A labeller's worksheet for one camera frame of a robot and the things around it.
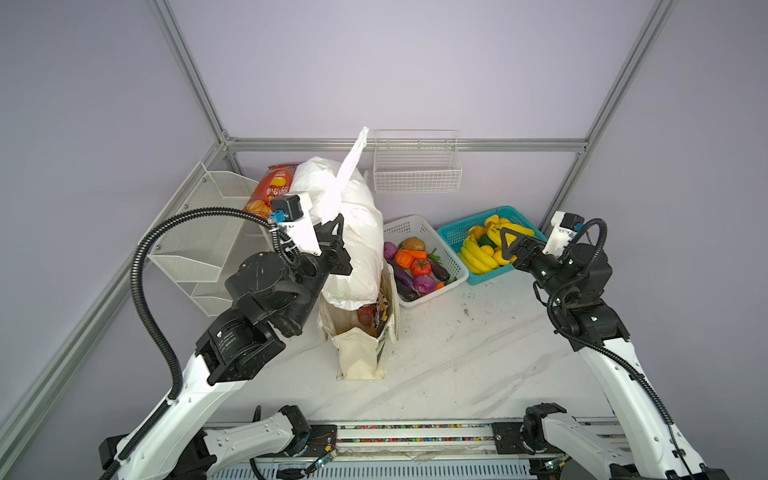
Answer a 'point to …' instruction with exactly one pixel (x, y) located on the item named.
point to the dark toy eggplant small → (406, 293)
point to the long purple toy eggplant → (402, 275)
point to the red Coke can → (367, 315)
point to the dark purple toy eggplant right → (438, 269)
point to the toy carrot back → (422, 254)
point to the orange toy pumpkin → (404, 259)
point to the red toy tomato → (421, 266)
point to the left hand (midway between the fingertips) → (341, 221)
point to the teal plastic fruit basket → (456, 231)
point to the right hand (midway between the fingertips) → (509, 231)
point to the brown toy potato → (413, 243)
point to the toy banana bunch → (495, 225)
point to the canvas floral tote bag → (360, 356)
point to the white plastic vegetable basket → (405, 227)
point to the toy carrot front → (439, 285)
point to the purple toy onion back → (390, 251)
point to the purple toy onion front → (424, 284)
